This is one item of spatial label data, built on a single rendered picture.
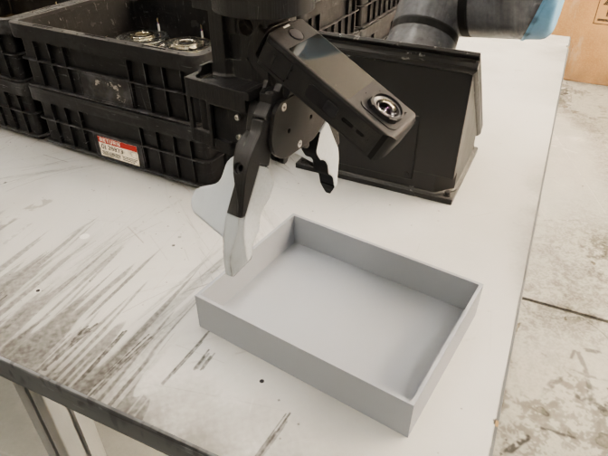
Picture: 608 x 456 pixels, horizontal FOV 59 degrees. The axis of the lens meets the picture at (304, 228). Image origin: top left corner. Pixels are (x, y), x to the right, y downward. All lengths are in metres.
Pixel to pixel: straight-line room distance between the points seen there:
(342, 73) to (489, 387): 0.38
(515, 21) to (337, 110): 0.60
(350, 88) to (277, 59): 0.05
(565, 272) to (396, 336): 1.40
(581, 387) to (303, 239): 1.07
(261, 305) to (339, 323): 0.10
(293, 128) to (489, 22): 0.59
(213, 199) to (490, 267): 0.46
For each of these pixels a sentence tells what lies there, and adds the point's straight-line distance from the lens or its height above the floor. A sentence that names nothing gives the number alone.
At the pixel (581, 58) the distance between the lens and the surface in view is 3.74.
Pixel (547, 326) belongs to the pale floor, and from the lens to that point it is 1.78.
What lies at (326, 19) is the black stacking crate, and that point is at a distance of 1.16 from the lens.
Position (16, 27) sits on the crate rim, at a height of 0.92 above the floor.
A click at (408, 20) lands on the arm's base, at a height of 0.94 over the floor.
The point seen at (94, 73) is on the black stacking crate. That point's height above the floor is 0.87.
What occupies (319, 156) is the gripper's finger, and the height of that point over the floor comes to 0.95.
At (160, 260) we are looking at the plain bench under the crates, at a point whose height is 0.70.
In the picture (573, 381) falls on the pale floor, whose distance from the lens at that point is 1.65.
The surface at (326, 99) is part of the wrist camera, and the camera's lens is 0.37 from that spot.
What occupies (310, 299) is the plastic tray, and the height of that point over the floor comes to 0.70.
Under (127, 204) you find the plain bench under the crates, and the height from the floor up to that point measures 0.70.
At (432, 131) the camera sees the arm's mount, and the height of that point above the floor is 0.82.
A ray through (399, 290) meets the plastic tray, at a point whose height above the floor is 0.70.
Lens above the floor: 1.17
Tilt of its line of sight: 36 degrees down
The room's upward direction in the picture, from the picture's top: straight up
